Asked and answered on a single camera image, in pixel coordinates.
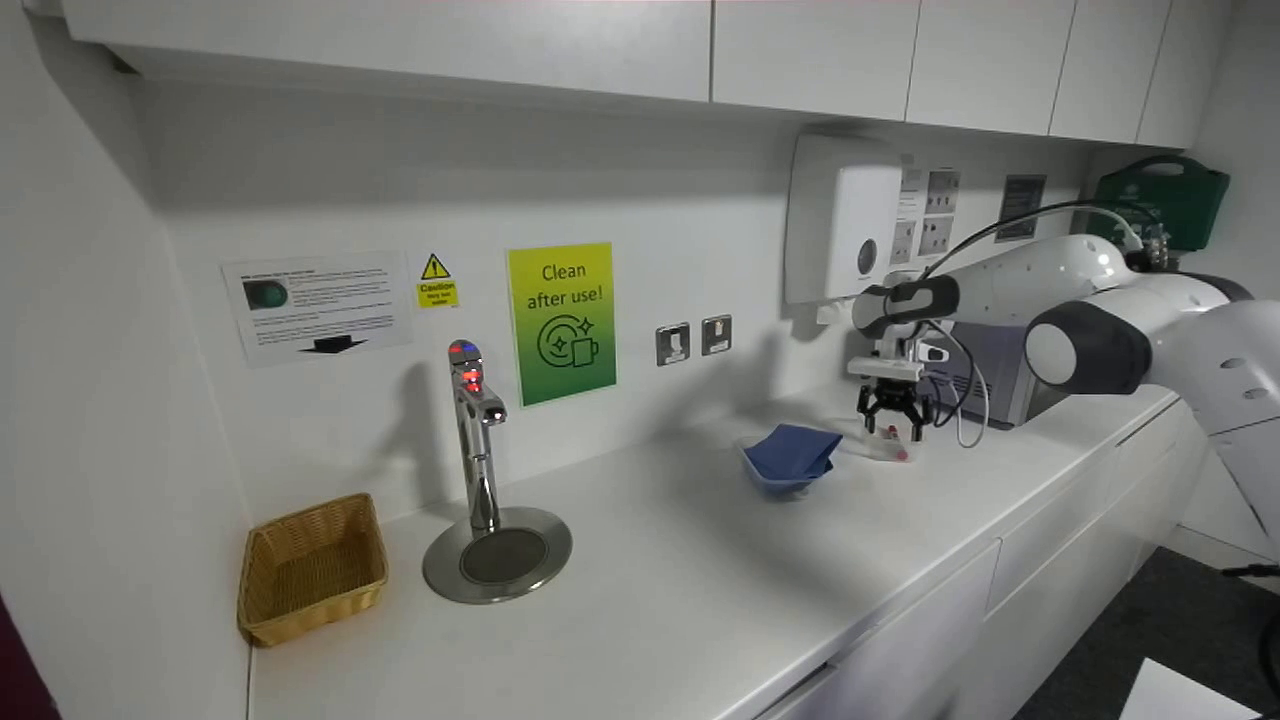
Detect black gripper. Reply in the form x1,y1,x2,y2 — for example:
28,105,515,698
851,376,937,447

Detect blue towel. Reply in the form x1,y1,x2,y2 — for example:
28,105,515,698
739,419,849,496

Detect white paper towel dispenser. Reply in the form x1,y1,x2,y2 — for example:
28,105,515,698
779,134,912,329

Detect clear rectangular container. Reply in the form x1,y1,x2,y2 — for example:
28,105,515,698
820,414,914,467

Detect white base cabinets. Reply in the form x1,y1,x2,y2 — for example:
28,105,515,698
737,385,1232,720

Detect green yellow cleaning poster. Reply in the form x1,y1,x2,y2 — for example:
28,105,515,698
504,240,620,409

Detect green first aid box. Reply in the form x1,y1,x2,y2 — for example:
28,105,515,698
1091,153,1234,262

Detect white floor plate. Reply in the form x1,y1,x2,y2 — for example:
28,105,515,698
1114,656,1270,720

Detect chrome water tap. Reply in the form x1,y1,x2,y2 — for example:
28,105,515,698
443,337,515,536

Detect yellow warning sign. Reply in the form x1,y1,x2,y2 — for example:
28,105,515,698
415,250,464,316

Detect white instruction sign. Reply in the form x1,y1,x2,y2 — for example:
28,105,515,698
218,257,415,365

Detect wicker basket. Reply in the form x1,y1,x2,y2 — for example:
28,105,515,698
237,491,390,652

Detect white wall notices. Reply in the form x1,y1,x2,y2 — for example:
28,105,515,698
889,169,964,265

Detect black wall panel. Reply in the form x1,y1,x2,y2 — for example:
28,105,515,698
997,171,1049,245

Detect white wall cabinets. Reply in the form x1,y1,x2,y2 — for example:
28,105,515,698
61,0,1234,153

